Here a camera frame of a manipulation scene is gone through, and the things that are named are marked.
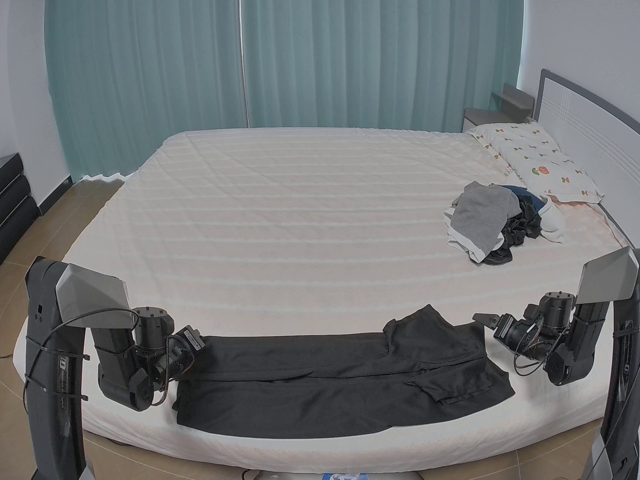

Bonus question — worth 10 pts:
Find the pile of clothes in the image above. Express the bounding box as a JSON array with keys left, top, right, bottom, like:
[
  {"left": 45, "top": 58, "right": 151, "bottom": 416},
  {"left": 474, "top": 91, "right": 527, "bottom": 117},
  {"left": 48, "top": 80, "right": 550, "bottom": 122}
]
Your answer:
[{"left": 444, "top": 180, "right": 566, "bottom": 266}]

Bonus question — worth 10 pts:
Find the black chest of drawers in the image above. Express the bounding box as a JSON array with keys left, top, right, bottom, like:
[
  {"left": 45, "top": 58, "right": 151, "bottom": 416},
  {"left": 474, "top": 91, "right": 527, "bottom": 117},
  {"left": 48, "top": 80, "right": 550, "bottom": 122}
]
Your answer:
[{"left": 0, "top": 152, "right": 40, "bottom": 264}]

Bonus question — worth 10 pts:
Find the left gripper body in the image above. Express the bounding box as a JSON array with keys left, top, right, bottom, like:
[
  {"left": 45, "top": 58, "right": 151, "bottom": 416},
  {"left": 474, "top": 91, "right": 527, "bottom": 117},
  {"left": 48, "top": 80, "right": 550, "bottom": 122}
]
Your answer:
[{"left": 167, "top": 325, "right": 207, "bottom": 369}]

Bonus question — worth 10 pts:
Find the white printed pillow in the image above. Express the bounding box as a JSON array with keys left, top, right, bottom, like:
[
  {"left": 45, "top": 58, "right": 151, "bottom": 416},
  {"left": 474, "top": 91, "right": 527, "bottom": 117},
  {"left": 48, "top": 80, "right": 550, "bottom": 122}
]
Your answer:
[{"left": 465, "top": 122, "right": 605, "bottom": 204}]

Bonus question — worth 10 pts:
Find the blue-green curtain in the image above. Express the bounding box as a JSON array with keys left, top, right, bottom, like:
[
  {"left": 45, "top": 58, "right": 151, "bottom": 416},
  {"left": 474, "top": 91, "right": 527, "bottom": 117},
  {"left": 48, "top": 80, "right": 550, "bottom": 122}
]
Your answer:
[
  {"left": 45, "top": 0, "right": 248, "bottom": 181},
  {"left": 240, "top": 0, "right": 525, "bottom": 133}
]

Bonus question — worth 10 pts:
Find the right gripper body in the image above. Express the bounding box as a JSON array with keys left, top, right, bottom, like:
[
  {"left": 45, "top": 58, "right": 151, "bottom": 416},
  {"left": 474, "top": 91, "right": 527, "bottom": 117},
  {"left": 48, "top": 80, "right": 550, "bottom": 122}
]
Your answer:
[{"left": 492, "top": 314, "right": 541, "bottom": 353}]

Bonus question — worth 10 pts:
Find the black T-shirt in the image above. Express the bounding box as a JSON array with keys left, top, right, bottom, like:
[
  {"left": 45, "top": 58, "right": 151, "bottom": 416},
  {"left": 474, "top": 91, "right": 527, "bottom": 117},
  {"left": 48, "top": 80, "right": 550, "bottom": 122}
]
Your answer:
[{"left": 172, "top": 304, "right": 516, "bottom": 440}]

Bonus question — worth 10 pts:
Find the black cable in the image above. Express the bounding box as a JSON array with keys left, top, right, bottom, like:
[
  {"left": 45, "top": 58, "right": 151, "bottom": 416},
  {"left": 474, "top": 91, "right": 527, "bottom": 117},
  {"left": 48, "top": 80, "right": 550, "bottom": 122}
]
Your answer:
[
  {"left": 22, "top": 308, "right": 140, "bottom": 414},
  {"left": 514, "top": 353, "right": 551, "bottom": 377}
]

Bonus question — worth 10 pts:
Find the grey bedside table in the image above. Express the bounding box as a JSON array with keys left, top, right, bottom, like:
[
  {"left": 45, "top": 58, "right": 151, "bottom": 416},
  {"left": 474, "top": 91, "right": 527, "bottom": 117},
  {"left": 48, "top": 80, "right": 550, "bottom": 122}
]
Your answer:
[{"left": 464, "top": 83, "right": 536, "bottom": 133}]

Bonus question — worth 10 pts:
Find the bed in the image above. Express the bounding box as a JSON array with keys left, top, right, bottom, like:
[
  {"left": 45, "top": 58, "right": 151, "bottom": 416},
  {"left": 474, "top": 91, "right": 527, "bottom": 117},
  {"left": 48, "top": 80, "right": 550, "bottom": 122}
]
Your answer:
[{"left": 30, "top": 68, "right": 640, "bottom": 474}]

